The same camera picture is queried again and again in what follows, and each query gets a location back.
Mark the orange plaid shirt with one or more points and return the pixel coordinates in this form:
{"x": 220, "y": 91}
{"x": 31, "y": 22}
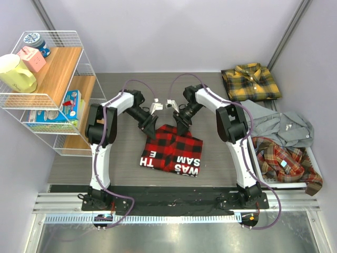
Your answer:
{"x": 287, "y": 163}

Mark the blue product box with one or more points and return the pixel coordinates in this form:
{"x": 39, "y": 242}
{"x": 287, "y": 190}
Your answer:
{"x": 71, "y": 110}

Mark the yellow plaid folded shirt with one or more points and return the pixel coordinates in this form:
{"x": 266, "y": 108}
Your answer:
{"x": 250, "y": 82}

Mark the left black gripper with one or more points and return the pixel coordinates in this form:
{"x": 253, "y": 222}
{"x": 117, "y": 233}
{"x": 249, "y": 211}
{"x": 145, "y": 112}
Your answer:
{"x": 149, "y": 129}

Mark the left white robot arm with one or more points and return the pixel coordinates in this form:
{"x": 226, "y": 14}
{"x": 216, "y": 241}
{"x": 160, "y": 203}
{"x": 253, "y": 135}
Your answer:
{"x": 101, "y": 132}

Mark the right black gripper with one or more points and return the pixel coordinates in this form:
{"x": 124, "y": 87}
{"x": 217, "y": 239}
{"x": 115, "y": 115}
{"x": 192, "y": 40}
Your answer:
{"x": 182, "y": 123}

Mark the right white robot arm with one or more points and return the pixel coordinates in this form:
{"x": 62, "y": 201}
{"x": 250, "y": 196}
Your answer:
{"x": 232, "y": 129}

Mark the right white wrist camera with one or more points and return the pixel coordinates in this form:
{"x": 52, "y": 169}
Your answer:
{"x": 172, "y": 104}

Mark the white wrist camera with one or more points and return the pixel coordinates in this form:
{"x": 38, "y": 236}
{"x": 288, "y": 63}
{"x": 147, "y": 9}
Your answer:
{"x": 155, "y": 106}
{"x": 172, "y": 104}

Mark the yellow mug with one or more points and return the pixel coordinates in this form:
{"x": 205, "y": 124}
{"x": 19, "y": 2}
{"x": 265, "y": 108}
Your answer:
{"x": 16, "y": 75}

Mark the white laundry basket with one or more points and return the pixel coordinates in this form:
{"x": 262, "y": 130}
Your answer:
{"x": 289, "y": 184}

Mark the blue round tin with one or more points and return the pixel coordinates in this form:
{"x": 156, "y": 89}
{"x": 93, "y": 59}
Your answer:
{"x": 36, "y": 41}

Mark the white wire shelf rack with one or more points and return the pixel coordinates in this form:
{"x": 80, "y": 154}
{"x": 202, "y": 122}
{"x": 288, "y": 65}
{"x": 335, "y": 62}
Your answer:
{"x": 67, "y": 68}

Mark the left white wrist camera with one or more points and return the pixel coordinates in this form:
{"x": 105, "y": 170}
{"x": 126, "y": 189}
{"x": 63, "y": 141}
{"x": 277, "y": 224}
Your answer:
{"x": 155, "y": 106}

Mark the red black plaid shirt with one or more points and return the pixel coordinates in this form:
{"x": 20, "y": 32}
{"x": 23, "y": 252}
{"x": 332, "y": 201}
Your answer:
{"x": 173, "y": 153}

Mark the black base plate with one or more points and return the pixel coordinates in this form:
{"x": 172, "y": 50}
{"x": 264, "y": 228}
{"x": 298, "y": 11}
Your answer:
{"x": 170, "y": 201}

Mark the grey long sleeve shirt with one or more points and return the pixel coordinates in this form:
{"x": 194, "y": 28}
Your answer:
{"x": 287, "y": 129}

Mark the pink cube box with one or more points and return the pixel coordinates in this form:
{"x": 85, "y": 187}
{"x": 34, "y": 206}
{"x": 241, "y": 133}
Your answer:
{"x": 32, "y": 58}

